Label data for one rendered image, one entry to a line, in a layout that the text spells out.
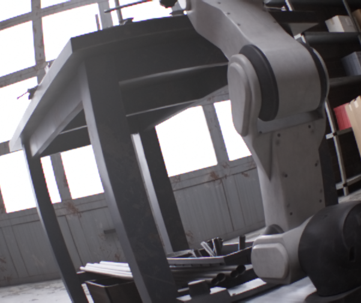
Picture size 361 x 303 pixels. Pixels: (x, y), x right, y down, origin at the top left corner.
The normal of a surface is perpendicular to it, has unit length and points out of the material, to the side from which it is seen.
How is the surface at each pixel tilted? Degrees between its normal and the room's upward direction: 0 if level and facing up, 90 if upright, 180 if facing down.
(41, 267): 90
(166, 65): 90
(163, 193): 90
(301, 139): 98
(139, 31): 90
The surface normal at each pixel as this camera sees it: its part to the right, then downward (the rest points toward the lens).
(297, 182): 0.29, 0.00
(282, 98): 0.36, 0.45
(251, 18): 0.04, -0.69
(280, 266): -0.93, 0.23
